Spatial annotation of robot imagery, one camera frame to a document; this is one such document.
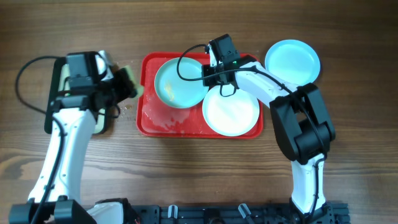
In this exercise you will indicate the white plate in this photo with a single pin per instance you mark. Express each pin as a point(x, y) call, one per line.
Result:
point(230, 112)

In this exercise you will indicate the light blue plate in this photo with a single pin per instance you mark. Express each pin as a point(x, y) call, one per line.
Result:
point(293, 61)
point(178, 93)

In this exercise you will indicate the dark green water tray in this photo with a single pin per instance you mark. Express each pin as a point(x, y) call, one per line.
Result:
point(102, 122)

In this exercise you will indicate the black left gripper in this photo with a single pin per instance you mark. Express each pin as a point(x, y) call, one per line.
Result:
point(122, 86)

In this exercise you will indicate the green yellow sponge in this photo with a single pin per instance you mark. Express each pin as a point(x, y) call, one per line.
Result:
point(131, 88)

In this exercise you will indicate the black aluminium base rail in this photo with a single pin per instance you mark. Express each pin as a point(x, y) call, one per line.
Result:
point(330, 213)

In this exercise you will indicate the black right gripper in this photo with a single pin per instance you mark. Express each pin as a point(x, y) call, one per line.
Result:
point(208, 81)

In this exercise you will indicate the red plastic tray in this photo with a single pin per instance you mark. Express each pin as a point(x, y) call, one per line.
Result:
point(156, 119)

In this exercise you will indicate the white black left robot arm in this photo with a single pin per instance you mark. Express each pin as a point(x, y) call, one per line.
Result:
point(57, 192)

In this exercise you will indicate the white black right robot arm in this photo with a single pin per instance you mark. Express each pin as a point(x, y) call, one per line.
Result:
point(302, 124)

